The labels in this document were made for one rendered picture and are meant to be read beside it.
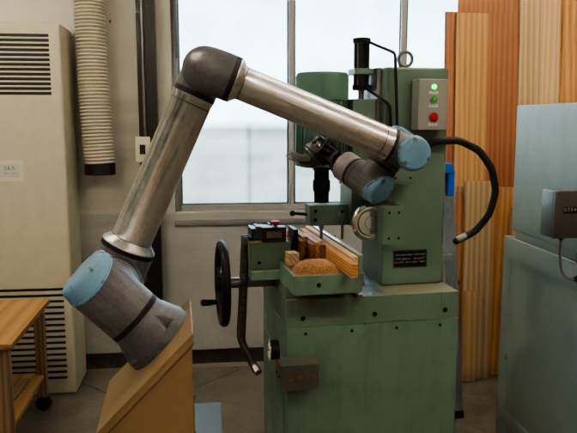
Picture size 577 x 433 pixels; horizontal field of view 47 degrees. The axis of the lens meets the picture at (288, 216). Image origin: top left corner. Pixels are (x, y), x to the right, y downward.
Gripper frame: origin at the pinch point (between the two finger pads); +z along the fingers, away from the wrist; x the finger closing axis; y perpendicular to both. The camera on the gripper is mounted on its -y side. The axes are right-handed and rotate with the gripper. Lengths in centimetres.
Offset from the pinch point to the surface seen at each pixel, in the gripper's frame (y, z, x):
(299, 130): -5.8, 7.7, -2.6
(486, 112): -149, 36, -91
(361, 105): -10.4, -1.8, -21.6
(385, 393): -50, -55, 46
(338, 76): -0.6, 4.9, -23.1
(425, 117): -16.4, -20.1, -30.5
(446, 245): -121, -7, -17
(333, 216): -26.5, -10.9, 11.7
